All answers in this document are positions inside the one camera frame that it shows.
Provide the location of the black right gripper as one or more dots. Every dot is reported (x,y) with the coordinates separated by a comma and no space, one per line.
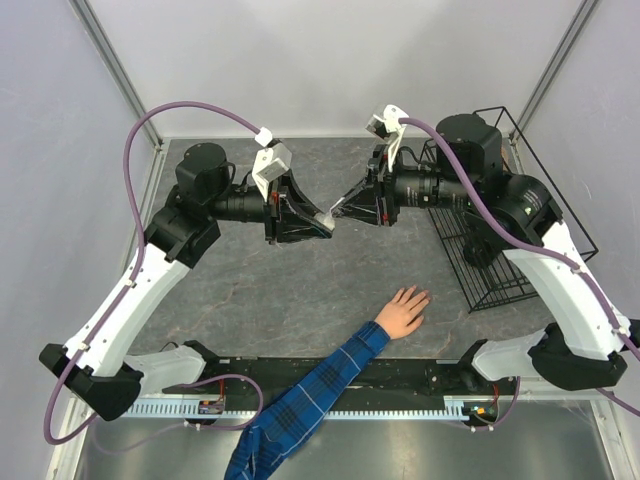
(374,200)

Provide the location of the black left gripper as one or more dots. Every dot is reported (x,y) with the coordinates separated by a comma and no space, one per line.
(290,213)

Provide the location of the white nail polish brush cap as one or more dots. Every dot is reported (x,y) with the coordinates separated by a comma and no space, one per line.
(335,209)

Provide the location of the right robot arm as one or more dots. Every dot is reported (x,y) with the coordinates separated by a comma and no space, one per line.
(582,348)

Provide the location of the blue plaid sleeved forearm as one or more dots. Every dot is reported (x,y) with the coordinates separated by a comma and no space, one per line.
(291,420)

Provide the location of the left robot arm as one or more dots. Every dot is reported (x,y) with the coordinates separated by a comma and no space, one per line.
(95,364)

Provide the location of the person's bare hand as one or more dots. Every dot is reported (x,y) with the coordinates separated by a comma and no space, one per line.
(404,313)

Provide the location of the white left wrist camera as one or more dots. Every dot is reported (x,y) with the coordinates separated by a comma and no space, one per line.
(271,161)

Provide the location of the black wire dish rack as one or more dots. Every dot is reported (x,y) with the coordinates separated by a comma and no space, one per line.
(477,255)

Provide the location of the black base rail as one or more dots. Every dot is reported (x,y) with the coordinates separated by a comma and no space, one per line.
(377,377)

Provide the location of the slotted cable duct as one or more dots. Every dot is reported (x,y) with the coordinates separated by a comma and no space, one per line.
(191,409)

